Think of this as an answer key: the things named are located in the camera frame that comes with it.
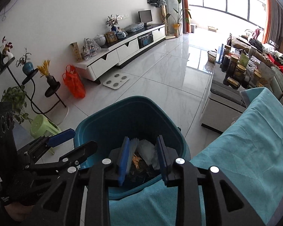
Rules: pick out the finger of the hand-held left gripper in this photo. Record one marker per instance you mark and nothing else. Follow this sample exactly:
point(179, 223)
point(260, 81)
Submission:
point(61, 137)
point(81, 151)

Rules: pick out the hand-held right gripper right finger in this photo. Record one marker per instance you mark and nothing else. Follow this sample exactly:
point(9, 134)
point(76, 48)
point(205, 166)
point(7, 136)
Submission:
point(162, 162)

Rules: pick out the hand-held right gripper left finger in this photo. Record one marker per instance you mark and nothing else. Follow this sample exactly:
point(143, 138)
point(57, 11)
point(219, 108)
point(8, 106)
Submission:
point(122, 162)

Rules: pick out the gold foil wrapper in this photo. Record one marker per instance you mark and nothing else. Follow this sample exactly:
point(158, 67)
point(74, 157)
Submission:
point(137, 161)

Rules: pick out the white foam fruit net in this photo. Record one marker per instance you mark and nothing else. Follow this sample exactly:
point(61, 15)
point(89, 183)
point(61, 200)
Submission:
point(146, 151)

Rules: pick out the teal plastic bin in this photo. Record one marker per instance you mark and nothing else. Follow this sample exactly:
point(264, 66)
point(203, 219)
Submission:
point(132, 113)

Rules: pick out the person's left hand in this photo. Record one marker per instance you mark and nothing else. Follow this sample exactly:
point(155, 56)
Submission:
point(16, 213)

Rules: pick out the green plastic stool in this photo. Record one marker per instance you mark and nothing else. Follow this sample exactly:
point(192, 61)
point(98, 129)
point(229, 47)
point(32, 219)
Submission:
point(43, 128)

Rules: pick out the green leafy potted plant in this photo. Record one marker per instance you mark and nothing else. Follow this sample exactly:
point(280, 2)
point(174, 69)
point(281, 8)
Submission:
point(15, 101)

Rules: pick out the black tiered plant stand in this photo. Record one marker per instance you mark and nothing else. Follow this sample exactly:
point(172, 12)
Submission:
point(35, 91)

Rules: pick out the orange plastic bag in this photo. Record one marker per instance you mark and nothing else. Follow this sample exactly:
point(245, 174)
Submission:
point(74, 84)

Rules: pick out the yellow flowers in black vase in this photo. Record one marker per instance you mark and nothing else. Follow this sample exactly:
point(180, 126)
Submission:
point(49, 76)

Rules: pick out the teal grey printed tablecloth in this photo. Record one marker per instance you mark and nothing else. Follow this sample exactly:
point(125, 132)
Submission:
point(238, 146)

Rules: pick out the small plant in blue pot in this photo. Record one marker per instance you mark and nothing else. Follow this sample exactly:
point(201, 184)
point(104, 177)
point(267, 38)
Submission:
point(27, 67)

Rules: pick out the white bathroom scale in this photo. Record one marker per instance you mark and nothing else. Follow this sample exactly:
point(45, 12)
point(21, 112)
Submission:
point(116, 81)

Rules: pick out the yellow gift box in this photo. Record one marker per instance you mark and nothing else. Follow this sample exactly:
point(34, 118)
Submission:
point(76, 51)

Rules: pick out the glass coffee table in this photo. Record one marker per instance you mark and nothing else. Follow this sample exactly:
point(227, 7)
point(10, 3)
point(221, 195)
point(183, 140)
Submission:
point(222, 94)

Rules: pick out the wrapped ship model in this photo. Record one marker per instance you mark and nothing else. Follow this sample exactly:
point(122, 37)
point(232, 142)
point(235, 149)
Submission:
point(91, 49)

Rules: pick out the red leaf plant white vase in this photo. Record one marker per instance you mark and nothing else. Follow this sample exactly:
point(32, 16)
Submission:
point(4, 51)

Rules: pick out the white ceramic lidded jar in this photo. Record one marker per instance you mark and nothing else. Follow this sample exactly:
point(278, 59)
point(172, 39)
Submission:
point(100, 40)

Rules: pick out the white TV cabinet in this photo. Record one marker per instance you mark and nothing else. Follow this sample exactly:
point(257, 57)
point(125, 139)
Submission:
point(122, 51)

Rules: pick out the wicker basket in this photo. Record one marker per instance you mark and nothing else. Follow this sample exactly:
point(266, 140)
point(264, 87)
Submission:
point(211, 57)

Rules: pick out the blue white porcelain jar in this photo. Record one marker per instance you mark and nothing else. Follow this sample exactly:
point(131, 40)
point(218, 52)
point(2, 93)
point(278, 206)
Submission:
point(121, 34)

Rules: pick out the group of storage jars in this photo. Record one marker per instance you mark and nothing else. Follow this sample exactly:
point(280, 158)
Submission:
point(238, 68)

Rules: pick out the plant in blue vase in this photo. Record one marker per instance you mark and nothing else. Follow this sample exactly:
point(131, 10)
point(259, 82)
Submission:
point(112, 22)

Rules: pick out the clear plastic bag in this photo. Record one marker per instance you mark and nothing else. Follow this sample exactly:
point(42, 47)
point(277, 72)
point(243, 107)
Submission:
point(134, 27)

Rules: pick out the small white waste bin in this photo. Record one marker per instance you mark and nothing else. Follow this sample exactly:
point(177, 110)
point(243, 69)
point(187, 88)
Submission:
point(192, 28)

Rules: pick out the green brown sofa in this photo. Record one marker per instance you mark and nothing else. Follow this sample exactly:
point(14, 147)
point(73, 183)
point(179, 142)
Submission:
point(281, 80)

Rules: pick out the black monitor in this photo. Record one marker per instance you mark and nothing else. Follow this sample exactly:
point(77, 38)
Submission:
point(145, 16)

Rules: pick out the tall leafy potted plant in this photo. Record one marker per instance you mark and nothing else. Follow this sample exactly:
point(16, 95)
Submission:
point(179, 16)

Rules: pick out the black bag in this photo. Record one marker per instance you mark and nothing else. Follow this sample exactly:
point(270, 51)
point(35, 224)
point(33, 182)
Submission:
point(256, 43)

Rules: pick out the orange grey curtain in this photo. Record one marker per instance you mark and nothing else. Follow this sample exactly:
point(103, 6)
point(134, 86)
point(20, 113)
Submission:
point(184, 7)
point(272, 18)

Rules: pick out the white floor air conditioner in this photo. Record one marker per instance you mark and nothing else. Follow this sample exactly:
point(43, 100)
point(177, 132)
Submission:
point(171, 4)

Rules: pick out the standing fan with patterned cover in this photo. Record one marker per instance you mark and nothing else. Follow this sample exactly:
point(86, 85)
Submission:
point(156, 1)

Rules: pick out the stacked cardboard boxes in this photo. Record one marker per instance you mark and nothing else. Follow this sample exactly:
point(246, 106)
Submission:
point(282, 43)

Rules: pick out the wooden picture frame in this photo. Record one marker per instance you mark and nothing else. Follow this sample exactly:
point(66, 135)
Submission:
point(110, 37)

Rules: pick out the white wall sockets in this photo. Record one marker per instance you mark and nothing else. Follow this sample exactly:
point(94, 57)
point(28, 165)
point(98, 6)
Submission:
point(122, 17)

